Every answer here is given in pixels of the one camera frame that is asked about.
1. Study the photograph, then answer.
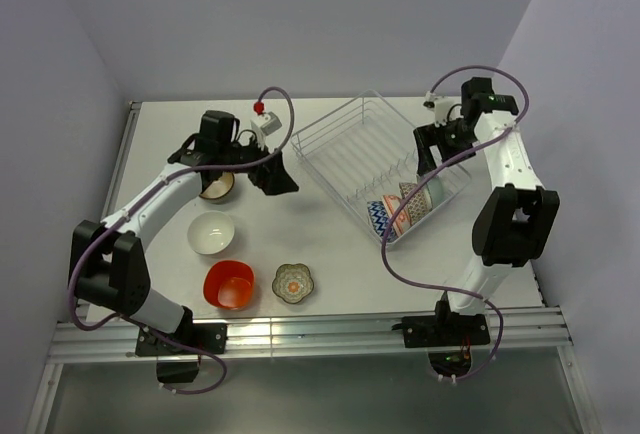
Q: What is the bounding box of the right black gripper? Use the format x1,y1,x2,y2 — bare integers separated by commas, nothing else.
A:
414,118,478,176

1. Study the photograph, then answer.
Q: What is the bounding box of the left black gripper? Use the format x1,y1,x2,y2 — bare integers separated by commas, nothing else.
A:
219,130,298,196

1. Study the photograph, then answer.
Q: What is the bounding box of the pale green ribbed bowl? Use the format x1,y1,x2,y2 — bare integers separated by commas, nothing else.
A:
424,175,446,209

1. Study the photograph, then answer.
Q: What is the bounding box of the brown geometric patterned bowl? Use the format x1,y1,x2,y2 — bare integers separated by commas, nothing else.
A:
399,182,434,225

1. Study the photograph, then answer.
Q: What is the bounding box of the orange floral patterned bowl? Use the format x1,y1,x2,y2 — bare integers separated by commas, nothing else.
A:
381,194,411,238

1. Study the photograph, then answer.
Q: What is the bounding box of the red blue patterned bowl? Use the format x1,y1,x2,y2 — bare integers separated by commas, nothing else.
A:
367,201,389,238

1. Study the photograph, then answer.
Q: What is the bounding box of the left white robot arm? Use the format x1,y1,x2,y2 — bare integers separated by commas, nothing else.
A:
67,102,299,353

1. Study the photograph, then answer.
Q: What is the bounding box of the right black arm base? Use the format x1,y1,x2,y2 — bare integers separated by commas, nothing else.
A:
392,313,491,380

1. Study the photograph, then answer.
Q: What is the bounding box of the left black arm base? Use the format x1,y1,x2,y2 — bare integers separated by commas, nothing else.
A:
134,323,228,387

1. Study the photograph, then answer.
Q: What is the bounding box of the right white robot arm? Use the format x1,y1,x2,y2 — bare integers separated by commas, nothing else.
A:
413,77,560,344

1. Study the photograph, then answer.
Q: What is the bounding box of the flower shaped patterned dish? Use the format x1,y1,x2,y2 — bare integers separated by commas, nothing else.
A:
271,263,315,305

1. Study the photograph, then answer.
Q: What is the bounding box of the brown glazed bowl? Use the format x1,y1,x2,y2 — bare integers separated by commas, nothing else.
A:
199,172,235,203

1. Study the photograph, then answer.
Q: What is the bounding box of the plain white bowl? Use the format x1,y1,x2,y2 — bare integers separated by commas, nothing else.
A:
187,211,235,255

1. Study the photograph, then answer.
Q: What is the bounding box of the orange plastic square bowl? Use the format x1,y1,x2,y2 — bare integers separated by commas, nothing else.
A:
203,260,255,310

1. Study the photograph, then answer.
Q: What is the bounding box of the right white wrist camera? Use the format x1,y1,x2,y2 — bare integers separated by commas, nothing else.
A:
423,91,458,127

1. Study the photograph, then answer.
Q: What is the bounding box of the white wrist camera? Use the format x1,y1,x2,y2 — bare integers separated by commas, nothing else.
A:
250,101,282,147
423,91,458,127

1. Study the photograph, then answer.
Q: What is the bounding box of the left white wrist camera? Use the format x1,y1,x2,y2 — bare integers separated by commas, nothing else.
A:
250,101,282,147

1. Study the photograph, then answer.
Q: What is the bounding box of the white wire dish rack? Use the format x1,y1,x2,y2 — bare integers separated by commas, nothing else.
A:
291,91,472,254

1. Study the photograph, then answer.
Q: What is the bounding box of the aluminium frame rail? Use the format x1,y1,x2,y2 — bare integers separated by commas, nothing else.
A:
47,307,572,364

